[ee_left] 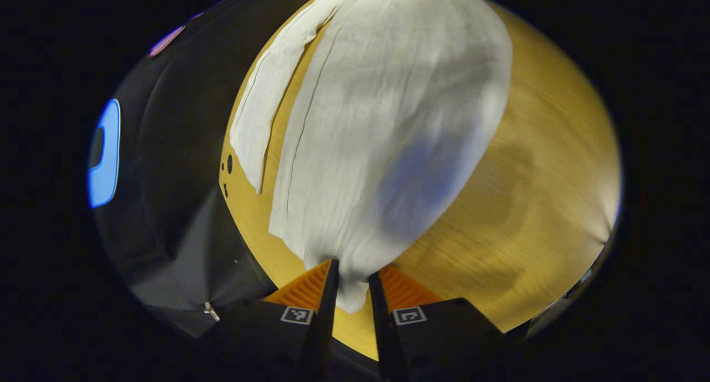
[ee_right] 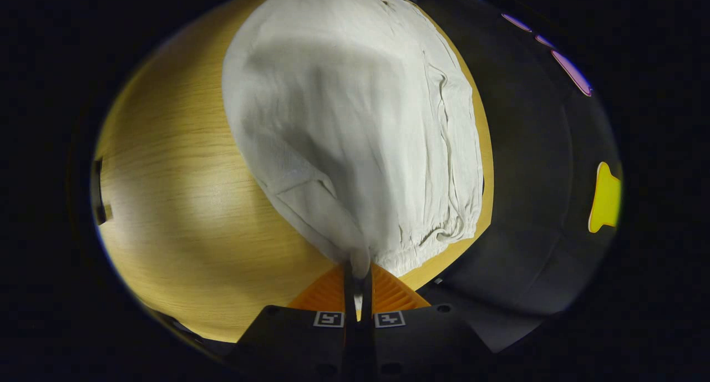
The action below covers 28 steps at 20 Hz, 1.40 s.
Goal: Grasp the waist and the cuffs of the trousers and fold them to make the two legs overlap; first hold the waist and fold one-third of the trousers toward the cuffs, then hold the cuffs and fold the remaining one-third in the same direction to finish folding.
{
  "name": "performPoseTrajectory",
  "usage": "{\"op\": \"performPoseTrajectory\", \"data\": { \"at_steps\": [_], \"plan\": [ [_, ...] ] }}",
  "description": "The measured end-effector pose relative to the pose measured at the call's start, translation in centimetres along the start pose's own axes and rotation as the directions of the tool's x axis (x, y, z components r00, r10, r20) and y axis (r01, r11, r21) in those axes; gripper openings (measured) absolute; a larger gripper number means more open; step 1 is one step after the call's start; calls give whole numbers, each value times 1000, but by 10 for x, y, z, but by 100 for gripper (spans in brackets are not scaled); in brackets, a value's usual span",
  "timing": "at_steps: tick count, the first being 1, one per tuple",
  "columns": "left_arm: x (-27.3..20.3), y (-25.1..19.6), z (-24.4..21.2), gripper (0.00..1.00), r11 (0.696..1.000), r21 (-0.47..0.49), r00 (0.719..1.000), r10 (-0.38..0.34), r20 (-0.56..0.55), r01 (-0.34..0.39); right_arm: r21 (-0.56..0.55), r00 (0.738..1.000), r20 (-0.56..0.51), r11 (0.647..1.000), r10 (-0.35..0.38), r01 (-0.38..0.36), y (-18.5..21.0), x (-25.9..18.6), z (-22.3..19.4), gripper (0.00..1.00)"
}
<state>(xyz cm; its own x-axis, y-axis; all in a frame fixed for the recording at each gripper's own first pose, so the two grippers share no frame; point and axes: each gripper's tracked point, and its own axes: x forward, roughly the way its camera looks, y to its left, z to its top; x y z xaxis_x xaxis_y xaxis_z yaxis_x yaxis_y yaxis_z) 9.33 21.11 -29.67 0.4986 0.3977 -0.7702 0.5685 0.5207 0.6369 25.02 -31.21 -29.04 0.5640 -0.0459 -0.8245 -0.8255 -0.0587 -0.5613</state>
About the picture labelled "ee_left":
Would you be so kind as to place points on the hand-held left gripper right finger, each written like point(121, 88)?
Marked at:
point(380, 321)

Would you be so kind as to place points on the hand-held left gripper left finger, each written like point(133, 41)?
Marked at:
point(324, 315)

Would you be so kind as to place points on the white jeans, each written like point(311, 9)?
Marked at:
point(383, 121)

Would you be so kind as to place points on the silver cloth clip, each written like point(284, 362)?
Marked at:
point(211, 311)

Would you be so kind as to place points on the black backdrop cloth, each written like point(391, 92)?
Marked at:
point(177, 204)

